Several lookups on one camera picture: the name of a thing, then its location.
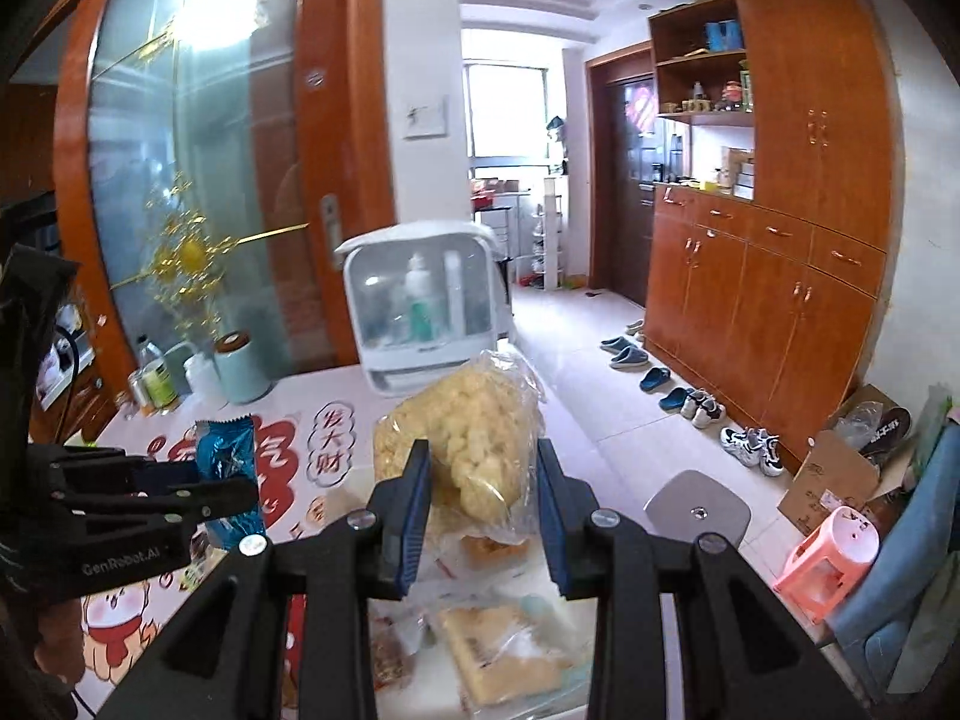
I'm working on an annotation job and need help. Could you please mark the blue foil snack packet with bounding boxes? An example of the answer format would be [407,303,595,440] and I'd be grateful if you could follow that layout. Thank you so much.
[195,416,265,551]

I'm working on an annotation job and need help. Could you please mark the large zip bag yellow snack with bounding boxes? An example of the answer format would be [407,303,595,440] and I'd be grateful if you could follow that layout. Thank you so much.
[428,592,592,718]

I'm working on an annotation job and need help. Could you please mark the puffed rice cake packet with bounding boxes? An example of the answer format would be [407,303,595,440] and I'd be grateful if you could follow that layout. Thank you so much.
[373,349,544,544]

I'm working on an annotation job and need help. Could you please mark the red nut snack packet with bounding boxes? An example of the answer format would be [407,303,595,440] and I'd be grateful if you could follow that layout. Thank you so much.
[370,614,425,691]

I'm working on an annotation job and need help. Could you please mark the orange crab noodle snack packet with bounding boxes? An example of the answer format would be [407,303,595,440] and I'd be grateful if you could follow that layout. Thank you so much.
[460,536,529,571]

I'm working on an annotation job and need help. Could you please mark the clear bottle green label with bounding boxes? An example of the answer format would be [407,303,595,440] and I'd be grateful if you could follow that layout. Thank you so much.
[137,335,179,411]

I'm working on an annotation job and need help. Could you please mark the pink plastic stool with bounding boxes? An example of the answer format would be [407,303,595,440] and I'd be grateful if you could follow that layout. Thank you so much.
[773,505,880,622]

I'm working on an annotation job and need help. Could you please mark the grey chair seat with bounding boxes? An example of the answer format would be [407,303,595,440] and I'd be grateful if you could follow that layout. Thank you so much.
[644,470,752,546]

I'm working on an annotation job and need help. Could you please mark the white plastic storage bin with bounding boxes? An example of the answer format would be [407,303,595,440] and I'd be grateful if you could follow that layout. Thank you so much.
[299,463,677,720]

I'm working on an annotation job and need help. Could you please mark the teal canister brown lid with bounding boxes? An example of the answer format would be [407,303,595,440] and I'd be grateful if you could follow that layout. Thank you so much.
[213,330,272,405]

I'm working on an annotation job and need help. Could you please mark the blue chair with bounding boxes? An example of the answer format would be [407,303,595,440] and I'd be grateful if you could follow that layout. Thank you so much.
[828,422,958,704]

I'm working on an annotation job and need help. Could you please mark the white sneakers pair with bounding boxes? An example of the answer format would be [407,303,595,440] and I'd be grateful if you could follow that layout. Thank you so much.
[719,427,784,478]

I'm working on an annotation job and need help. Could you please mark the cardboard box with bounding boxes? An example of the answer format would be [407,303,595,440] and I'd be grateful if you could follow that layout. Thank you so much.
[778,385,914,538]

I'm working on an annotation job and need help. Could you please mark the blue slippers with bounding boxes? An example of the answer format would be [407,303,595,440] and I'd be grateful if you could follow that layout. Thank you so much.
[599,320,672,394]

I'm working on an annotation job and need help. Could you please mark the wooden cabinet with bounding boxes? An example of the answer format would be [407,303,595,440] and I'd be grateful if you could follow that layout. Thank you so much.
[643,0,898,473]

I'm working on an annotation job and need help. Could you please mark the white cabinet with clear door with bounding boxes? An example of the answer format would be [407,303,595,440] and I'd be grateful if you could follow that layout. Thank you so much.
[335,220,512,397]

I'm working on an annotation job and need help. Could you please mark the glass sliding door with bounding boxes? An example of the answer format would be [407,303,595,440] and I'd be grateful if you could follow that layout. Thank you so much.
[53,0,395,388]

